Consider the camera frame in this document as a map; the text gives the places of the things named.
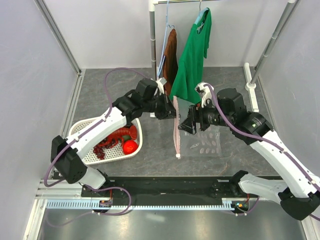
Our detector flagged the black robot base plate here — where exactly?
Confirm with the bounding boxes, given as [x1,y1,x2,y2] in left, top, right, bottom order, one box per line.
[80,175,266,207]

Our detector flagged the clear zip top bag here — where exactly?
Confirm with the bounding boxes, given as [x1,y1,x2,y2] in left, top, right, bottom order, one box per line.
[173,96,222,159]

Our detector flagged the aluminium frame post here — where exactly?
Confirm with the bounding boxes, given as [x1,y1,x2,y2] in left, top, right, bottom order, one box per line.
[34,0,82,76]

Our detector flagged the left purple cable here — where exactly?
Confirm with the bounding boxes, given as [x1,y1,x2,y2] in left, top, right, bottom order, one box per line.
[43,67,158,188]

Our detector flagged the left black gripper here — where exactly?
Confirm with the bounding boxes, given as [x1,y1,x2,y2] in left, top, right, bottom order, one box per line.
[143,91,181,121]

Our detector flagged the blue wire hanger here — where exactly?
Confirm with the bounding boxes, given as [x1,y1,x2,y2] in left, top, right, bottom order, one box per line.
[156,0,175,79]

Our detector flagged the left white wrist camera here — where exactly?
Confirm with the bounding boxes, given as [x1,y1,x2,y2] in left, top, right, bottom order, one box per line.
[155,77,167,94]

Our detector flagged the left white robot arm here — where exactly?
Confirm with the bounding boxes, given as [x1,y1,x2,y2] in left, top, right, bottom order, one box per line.
[50,78,176,197]

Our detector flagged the dark red toy grapes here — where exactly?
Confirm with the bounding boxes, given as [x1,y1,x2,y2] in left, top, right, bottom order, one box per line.
[93,143,115,160]

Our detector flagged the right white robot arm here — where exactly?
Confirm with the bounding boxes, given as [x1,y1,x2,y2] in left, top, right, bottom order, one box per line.
[178,82,320,221]

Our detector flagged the white perforated plastic basket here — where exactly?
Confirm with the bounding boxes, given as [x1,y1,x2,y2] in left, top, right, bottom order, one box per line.
[68,117,143,166]

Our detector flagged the red toy lobster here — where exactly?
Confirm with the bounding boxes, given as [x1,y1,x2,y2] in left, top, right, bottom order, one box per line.
[97,125,138,149]

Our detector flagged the purple cable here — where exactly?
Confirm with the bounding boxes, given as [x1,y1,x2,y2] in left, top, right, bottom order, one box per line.
[204,83,320,221]
[43,67,158,188]

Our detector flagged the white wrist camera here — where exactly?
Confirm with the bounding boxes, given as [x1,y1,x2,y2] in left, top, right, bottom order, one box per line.
[155,77,167,94]
[195,82,214,108]

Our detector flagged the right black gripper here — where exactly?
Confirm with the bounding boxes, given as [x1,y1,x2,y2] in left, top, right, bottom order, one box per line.
[178,96,234,135]

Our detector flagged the slotted cable duct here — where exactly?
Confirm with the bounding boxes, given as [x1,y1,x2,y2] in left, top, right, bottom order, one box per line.
[46,199,248,211]

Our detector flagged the light blue clothes hanger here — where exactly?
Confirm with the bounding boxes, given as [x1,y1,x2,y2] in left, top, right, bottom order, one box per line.
[194,0,208,24]

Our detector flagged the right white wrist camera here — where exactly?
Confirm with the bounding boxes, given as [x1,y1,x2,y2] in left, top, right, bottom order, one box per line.
[195,82,214,108]

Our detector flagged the green t-shirt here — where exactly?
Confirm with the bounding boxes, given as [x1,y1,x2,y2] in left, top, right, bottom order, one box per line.
[169,8,212,104]

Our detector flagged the brown hanging cloth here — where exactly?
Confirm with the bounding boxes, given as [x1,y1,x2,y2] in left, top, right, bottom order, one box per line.
[162,29,178,94]

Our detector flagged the green toy avocado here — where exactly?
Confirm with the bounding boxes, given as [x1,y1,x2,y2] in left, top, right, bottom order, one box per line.
[122,135,132,142]

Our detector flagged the red toy tomato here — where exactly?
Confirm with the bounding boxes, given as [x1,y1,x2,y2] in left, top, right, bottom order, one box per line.
[122,140,139,155]

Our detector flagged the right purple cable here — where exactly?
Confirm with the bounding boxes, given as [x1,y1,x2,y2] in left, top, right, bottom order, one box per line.
[204,83,320,221]

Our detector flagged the metal clothes rack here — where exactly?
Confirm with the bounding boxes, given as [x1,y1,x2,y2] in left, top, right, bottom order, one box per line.
[148,0,299,112]

